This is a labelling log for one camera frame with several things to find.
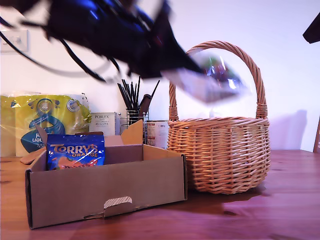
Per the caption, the blue Terry's orange egg bag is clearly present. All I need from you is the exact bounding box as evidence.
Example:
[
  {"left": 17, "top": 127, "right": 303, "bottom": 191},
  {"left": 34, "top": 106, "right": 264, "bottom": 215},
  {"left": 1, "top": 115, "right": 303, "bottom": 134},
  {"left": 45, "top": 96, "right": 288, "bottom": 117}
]
[{"left": 46, "top": 132, "right": 107, "bottom": 172}]

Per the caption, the large white-label tin can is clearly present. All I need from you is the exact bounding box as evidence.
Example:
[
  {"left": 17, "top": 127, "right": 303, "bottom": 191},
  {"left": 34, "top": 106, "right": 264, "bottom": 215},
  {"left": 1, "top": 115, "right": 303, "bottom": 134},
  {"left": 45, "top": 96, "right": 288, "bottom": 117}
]
[{"left": 145, "top": 119, "right": 169, "bottom": 151}]

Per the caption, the brown-handled knife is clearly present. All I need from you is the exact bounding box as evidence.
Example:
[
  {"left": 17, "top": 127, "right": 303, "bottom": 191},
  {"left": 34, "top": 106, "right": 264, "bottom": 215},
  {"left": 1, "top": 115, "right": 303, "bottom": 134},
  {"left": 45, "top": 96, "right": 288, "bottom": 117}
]
[{"left": 138, "top": 94, "right": 153, "bottom": 118}]

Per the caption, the light wooden spatula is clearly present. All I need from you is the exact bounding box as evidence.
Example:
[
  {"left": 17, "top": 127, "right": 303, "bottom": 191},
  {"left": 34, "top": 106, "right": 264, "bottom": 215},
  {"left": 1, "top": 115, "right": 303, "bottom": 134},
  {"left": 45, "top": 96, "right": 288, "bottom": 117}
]
[{"left": 19, "top": 151, "right": 42, "bottom": 166}]

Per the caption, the yellow paper towel package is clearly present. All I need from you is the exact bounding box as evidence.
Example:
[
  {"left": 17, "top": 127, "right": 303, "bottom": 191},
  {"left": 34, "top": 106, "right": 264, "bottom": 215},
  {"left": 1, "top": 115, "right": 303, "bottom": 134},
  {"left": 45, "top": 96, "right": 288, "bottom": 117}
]
[{"left": 0, "top": 91, "right": 92, "bottom": 158}]

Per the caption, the black chopstick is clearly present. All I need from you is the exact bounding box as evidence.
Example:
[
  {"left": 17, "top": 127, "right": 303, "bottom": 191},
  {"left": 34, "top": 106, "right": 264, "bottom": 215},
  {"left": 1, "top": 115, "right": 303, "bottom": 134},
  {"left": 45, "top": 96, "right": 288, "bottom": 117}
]
[
  {"left": 117, "top": 83, "right": 131, "bottom": 111},
  {"left": 130, "top": 81, "right": 138, "bottom": 111},
  {"left": 135, "top": 76, "right": 142, "bottom": 111},
  {"left": 148, "top": 79, "right": 161, "bottom": 101},
  {"left": 121, "top": 79, "right": 136, "bottom": 111}
]

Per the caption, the white wall light switch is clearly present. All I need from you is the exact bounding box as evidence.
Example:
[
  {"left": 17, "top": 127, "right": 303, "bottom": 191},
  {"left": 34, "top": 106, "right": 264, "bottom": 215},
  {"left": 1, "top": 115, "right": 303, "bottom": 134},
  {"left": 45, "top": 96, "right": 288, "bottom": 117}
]
[{"left": 0, "top": 29, "right": 30, "bottom": 54}]

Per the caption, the chrome wire utensil holder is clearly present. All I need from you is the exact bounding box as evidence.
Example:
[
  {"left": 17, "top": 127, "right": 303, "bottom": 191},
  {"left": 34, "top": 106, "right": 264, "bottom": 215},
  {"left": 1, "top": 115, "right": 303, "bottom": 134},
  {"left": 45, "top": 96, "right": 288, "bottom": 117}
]
[{"left": 119, "top": 108, "right": 150, "bottom": 146}]

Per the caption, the woven wicker basket with handle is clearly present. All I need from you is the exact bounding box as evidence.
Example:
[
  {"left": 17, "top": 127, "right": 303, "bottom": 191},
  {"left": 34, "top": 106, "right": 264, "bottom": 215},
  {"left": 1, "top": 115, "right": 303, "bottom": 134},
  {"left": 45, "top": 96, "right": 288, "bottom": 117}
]
[{"left": 166, "top": 40, "right": 272, "bottom": 196}]

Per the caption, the brown cardboard box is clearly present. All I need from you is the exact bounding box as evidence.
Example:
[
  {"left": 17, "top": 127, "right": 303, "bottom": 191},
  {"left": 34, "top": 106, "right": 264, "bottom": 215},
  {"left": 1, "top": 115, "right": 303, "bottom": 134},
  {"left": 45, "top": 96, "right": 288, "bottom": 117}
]
[{"left": 24, "top": 119, "right": 189, "bottom": 231}]

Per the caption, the black cable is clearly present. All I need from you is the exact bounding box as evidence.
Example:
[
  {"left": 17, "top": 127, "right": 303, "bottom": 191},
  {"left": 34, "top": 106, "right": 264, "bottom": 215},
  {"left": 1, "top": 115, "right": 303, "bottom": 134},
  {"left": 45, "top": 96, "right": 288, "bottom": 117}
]
[
  {"left": 0, "top": 29, "right": 113, "bottom": 76},
  {"left": 58, "top": 37, "right": 109, "bottom": 84}
]

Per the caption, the wooden chair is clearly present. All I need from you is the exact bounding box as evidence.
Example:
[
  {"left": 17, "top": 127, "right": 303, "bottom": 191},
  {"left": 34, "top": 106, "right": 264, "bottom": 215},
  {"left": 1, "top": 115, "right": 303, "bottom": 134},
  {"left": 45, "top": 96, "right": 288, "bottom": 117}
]
[{"left": 312, "top": 116, "right": 320, "bottom": 154}]

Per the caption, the white Porlex box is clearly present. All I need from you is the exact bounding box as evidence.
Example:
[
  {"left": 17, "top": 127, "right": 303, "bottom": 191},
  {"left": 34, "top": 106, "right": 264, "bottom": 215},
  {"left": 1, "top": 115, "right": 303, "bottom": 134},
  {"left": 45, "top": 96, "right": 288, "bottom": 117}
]
[{"left": 89, "top": 111, "right": 119, "bottom": 137}]

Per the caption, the white Galaxy egg bag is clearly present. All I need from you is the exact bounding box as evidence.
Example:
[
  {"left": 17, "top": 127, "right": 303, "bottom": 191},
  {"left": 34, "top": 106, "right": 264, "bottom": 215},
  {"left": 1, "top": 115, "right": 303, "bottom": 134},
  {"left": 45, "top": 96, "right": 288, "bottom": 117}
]
[{"left": 160, "top": 48, "right": 253, "bottom": 105}]

